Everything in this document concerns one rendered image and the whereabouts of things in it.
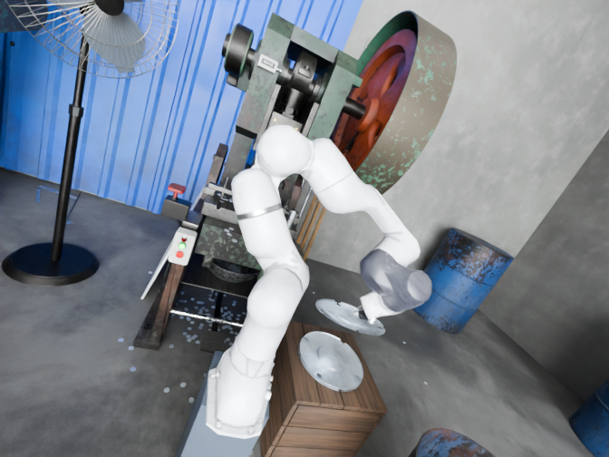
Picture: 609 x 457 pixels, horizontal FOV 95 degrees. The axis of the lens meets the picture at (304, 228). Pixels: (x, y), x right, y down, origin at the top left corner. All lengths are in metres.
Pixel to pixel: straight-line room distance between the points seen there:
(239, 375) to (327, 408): 0.46
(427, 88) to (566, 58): 2.77
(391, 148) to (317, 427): 1.05
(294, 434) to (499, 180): 3.13
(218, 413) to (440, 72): 1.24
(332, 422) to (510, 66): 3.16
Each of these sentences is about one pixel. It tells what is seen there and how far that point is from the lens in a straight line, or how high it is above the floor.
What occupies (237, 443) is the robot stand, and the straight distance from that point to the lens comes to 0.99.
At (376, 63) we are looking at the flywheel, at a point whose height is 1.58.
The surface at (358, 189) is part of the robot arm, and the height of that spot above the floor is 1.08.
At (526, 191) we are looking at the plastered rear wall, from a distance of 3.95.
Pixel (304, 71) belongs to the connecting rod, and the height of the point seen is 1.36.
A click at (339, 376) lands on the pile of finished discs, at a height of 0.36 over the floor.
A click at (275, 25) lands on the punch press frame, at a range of 1.32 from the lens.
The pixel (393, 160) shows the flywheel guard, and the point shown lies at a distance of 1.15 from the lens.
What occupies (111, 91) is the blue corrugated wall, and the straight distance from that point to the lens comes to 2.71.
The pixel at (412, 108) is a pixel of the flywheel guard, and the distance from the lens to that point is 1.12.
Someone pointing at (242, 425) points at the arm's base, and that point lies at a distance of 0.85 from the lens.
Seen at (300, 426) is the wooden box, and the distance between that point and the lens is 1.22.
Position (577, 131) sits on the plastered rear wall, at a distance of 4.16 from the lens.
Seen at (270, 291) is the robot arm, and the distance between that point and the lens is 0.61.
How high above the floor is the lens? 1.15
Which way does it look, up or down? 18 degrees down
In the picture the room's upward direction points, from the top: 24 degrees clockwise
